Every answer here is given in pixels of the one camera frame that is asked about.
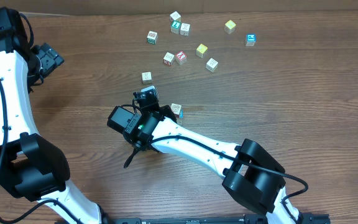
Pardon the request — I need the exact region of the plain patterned wooden block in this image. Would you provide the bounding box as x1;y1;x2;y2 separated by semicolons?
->
206;58;219;72

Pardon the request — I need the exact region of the yellow block centre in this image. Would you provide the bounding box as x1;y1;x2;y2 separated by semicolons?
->
196;44;208;58

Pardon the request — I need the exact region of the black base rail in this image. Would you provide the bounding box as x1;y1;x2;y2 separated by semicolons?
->
102;213;331;224

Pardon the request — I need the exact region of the blue P wooden block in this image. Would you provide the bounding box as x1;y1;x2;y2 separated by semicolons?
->
245;34;256;47

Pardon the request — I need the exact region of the red letter wooden block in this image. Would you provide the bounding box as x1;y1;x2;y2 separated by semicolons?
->
175;51;187;65

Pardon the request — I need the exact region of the red edged plain block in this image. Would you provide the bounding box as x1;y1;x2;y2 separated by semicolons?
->
163;52;175;66

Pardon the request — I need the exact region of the green edged wooden block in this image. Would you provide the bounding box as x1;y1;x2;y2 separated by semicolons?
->
147;30;158;44

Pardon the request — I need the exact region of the red edged patterned block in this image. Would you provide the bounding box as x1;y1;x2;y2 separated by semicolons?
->
170;103;182;116

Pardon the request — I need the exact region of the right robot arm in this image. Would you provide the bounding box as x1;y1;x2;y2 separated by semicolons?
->
107;90;301;223

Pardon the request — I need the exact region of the yellow block upper right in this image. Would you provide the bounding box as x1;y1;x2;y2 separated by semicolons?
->
224;20;236;34

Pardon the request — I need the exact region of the plain block beside green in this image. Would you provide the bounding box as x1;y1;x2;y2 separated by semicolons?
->
180;23;190;36

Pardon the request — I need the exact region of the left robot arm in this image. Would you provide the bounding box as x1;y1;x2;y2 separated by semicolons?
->
0;7;109;223

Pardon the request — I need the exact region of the top plain wooden block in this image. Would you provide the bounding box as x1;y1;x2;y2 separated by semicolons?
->
170;11;181;22

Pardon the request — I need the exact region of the plain block lower left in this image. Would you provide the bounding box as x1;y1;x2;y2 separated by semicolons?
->
141;72;152;85

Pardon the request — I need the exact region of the blue D wooden block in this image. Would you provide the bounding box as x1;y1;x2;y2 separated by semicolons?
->
177;119;183;126

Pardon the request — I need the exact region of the yellow block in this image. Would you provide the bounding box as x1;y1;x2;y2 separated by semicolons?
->
196;44;208;58
224;20;236;34

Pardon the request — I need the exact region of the green letter wooden block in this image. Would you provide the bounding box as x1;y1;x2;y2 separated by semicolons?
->
170;21;181;34

